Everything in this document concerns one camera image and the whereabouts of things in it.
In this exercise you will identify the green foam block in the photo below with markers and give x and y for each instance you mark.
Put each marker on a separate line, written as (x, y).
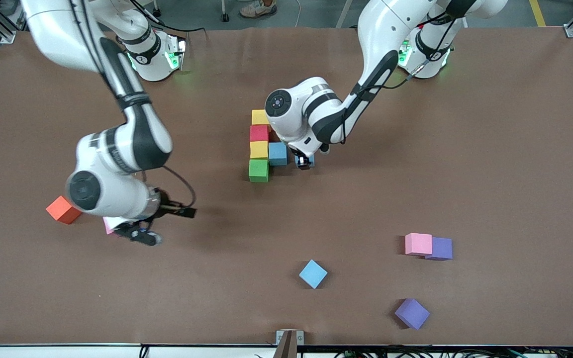
(258, 170)

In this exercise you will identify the yellow foam block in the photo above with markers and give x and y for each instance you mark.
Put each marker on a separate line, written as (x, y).
(259, 150)
(260, 117)

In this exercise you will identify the pink foam block with slit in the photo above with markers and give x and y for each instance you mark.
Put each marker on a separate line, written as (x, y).
(109, 226)

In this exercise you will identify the red foam block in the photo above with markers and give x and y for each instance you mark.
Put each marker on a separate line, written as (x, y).
(259, 133)

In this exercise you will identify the purple foam block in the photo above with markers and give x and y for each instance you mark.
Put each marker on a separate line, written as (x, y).
(412, 313)
(443, 248)

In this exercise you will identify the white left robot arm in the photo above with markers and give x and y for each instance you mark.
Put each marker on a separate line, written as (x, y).
(386, 30)

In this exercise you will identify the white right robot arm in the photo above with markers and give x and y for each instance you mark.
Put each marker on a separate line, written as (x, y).
(52, 30)

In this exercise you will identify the brown table mat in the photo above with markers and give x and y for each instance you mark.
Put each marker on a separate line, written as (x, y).
(217, 273)

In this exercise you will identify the orange foam block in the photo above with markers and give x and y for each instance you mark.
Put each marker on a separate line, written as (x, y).
(60, 211)

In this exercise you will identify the grey metal stand leg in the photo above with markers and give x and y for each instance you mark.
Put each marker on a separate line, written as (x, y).
(343, 15)

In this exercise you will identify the grey sneaker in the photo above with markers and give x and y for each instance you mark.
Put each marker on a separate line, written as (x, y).
(259, 9)

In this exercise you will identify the metal bracket at table edge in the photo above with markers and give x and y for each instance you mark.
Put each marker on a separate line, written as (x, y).
(289, 343)

